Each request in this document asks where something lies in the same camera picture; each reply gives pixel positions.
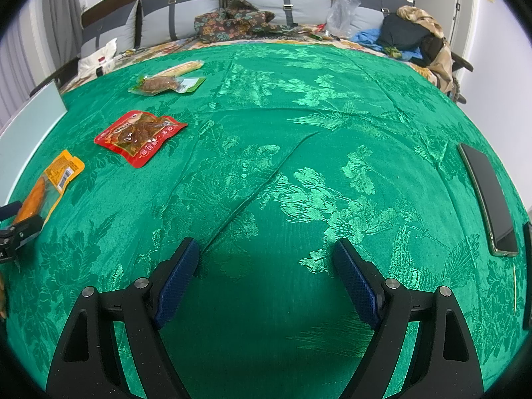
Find brown meat green snack packet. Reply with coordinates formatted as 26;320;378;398
128;73;207;96

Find dark wooden chair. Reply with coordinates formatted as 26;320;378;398
451;52;475;105

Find black bag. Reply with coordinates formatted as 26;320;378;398
376;13;448;68

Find smartphone with lit screen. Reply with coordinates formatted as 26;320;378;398
521;221;532;329

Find green floral brocade blanket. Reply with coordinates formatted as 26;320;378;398
0;44;532;399

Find dark wooden side rail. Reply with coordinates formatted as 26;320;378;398
29;62;82;97

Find pale white side panel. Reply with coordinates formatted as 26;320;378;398
0;81;68;207

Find beige sausage stick packet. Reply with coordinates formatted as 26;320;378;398
158;60;204;78

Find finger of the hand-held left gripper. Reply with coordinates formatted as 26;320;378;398
5;214;45;245
0;201;23;222

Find white plastic bag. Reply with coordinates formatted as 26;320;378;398
78;38;118;79

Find dark floral patterned cloth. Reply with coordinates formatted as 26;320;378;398
194;0;317;43

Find clear plastic bag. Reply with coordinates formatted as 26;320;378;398
326;0;362;36

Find black smartphone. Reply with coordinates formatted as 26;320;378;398
458;143;520;257

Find floral bedsheet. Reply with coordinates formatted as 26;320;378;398
60;32;463;97

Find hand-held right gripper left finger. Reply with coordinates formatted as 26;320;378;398
46;237;201;399

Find grey curtain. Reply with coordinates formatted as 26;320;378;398
0;0;82;122

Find blue cloth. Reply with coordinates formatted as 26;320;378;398
351;29;425;62

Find orange snack packet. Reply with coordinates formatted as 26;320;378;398
12;150;86;227

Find red green snack wrapper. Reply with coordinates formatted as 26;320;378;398
305;24;333;41

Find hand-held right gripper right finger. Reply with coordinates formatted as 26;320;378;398
332;238;485;399

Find red snack packet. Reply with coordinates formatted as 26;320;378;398
94;110;189;169

